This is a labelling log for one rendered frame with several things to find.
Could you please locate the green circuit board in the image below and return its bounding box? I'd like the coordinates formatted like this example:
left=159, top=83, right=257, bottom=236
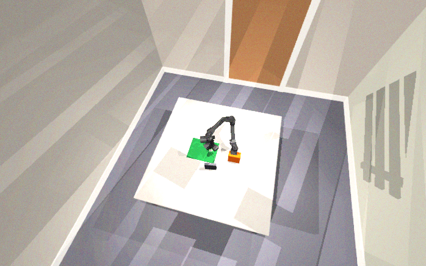
left=187, top=138, right=217, bottom=164

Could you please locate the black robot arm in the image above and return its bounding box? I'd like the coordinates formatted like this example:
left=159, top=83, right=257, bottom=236
left=200, top=115, right=239, bottom=155

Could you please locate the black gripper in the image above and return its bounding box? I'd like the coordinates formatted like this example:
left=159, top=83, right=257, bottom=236
left=207, top=140, right=219, bottom=151

